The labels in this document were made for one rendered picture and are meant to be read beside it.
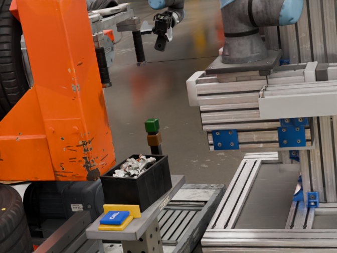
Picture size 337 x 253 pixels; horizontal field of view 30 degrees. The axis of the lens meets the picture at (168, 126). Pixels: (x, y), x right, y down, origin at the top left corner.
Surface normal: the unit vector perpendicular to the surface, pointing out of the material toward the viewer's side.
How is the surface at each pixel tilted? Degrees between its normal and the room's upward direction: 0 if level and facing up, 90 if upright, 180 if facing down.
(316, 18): 90
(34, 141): 90
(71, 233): 90
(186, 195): 0
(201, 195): 0
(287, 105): 90
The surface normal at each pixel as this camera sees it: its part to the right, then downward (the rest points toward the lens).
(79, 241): 0.92, -0.04
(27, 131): -0.36, 0.33
